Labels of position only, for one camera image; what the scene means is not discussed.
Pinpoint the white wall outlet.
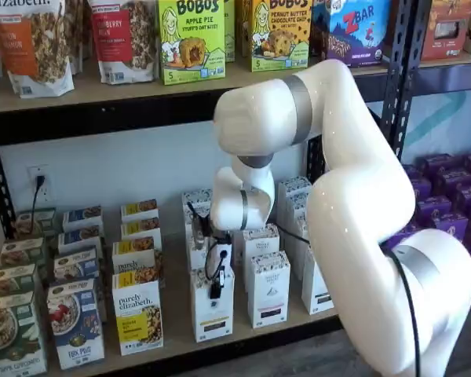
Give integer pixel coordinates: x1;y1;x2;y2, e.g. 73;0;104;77
27;164;50;203

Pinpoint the granola bag red label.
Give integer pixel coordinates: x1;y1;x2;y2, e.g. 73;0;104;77
86;0;159;85

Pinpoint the black metal shelf unit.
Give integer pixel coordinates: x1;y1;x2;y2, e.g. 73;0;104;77
0;0;405;377
396;0;471;284

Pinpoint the white tea box pink strip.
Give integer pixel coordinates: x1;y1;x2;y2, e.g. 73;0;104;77
246;250;291;330
235;222;282;294

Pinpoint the black power plug cord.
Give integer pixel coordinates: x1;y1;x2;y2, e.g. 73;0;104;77
30;174;47;231

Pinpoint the blue cereal box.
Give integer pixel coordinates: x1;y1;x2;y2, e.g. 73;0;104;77
57;225;104;255
53;246;101;284
61;205;104;233
46;277;106;371

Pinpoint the white granola bag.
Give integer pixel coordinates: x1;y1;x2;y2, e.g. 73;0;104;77
64;0;86;75

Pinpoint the yellow white granola box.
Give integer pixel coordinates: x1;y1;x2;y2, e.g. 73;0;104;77
111;236;164;278
111;269;165;357
119;198;160;223
119;217;162;243

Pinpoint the blue ZBar box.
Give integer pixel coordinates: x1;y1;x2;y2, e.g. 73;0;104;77
312;0;393;68

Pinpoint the yellow Bobo's peanut butter box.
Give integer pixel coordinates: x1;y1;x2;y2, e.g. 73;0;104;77
235;0;313;74

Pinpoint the white tea box green strip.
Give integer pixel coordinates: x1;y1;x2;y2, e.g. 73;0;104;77
301;245;334;316
280;211;313;272
276;175;314;197
284;192;313;217

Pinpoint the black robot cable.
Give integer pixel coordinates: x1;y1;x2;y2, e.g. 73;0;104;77
188;202;423;377

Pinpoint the orange brown snack box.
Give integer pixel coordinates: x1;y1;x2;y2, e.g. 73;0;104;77
419;0;471;61

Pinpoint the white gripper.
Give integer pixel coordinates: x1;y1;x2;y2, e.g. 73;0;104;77
208;242;234;300

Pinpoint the granola bag orange label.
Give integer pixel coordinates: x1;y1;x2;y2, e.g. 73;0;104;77
0;0;76;99

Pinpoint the green cereal box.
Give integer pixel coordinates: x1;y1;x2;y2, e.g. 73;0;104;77
14;207;59;241
0;236;49;272
0;291;49;377
0;262;40;300

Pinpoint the green Bobo's apple pie box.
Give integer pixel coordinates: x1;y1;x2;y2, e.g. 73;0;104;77
224;0;236;64
158;0;228;86

